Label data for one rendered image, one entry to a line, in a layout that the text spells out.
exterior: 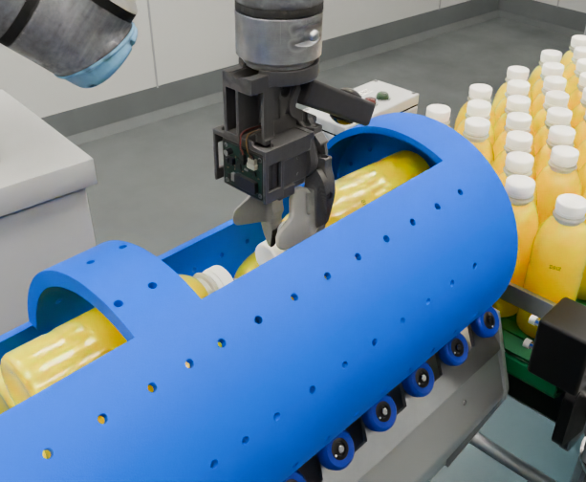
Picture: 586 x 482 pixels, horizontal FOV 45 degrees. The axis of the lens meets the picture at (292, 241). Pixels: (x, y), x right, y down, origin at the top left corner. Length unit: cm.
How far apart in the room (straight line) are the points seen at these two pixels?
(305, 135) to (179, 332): 21
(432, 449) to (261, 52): 56
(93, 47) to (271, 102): 42
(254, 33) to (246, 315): 23
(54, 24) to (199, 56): 312
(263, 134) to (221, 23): 350
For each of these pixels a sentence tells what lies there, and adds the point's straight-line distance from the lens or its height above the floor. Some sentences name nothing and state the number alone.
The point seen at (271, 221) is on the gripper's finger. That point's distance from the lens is 74.
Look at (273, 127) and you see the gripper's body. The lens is 64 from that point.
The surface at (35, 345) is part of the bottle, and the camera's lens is 60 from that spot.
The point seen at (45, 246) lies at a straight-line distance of 102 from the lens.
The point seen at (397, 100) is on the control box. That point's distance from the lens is 126.
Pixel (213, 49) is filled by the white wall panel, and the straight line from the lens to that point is 413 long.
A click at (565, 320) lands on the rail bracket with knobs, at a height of 100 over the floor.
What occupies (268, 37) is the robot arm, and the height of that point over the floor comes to 140.
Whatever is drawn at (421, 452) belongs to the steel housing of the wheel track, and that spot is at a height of 87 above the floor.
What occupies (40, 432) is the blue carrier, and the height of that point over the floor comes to 121.
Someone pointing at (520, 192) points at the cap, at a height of 110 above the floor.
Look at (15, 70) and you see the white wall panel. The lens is 363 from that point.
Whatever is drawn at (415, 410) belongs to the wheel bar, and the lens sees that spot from 90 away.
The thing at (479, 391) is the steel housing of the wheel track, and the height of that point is 87.
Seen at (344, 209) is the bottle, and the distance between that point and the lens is 75.
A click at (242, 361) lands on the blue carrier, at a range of 58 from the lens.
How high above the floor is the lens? 158
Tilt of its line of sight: 34 degrees down
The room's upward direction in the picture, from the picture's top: straight up
